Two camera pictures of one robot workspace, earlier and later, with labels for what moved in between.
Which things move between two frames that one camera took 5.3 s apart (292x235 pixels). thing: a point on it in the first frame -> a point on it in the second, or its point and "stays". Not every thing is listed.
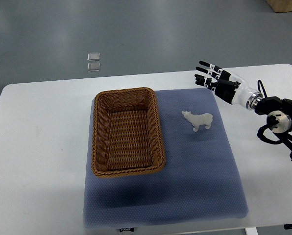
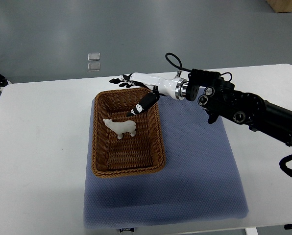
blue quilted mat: x=200 y=180 stays
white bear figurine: x=197 y=120 -> x=121 y=128
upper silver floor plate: x=92 y=57 stays
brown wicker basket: x=127 y=134 stays
